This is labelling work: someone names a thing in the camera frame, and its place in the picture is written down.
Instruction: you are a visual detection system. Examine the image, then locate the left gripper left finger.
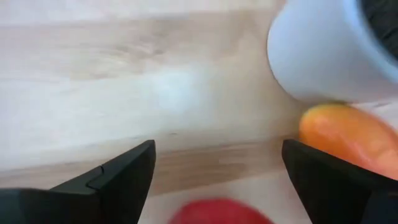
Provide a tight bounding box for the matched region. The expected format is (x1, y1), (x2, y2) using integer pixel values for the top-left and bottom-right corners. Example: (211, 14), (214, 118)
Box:
(0, 139), (157, 224)

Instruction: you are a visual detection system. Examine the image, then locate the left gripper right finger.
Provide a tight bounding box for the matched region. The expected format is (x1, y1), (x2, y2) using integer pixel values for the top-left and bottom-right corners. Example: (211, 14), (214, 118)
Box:
(281, 138), (398, 224)

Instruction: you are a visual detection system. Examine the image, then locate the orange-red pepper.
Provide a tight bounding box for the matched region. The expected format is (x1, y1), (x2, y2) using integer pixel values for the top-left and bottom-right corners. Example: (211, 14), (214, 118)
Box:
(298, 103), (398, 181)

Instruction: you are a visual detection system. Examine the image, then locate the red apple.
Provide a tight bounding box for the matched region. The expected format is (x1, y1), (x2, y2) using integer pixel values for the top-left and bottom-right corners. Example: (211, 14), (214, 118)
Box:
(169, 198), (274, 224)

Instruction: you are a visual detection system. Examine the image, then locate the snake plant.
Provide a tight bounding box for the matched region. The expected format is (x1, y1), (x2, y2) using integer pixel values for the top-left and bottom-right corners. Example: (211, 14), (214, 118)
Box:
(266, 0), (398, 104)

